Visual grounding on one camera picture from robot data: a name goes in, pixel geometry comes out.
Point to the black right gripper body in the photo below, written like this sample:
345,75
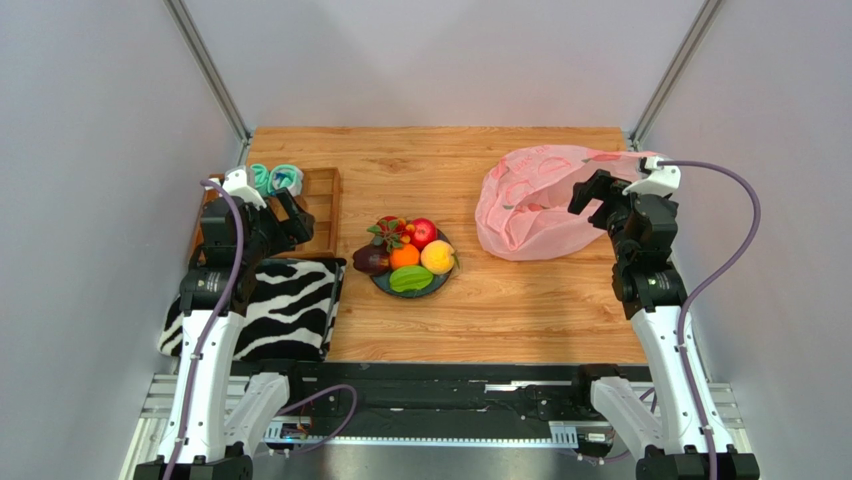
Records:
600,199

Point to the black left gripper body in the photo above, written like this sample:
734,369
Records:
289,232

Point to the pink plastic bag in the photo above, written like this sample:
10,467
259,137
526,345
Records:
522,212

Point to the red berry sprig with leaves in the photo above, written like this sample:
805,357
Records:
391,233

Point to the orange fruit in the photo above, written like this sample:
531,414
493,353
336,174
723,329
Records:
406,255

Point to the red apple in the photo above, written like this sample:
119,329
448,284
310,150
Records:
422,232

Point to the yellow peach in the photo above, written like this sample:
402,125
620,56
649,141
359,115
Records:
438,257

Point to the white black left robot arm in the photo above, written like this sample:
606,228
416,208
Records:
203,440

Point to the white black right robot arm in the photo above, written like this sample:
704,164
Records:
684,437

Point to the wooden compartment tray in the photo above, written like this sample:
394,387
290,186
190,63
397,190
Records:
323,210

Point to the teal white rolled sock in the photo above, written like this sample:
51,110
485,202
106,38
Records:
286,177

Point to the zebra pattern cloth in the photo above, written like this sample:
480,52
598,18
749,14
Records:
292,310

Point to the dark purple fruit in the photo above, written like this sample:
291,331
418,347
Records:
373,260

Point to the dark round plate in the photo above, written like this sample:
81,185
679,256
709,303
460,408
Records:
382,282

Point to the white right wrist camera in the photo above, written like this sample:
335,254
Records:
655,178

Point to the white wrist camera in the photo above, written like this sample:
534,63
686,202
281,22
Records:
240,183
655,178

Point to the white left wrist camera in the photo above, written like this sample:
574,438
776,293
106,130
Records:
240,183

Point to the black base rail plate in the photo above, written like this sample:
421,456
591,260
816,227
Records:
399,401

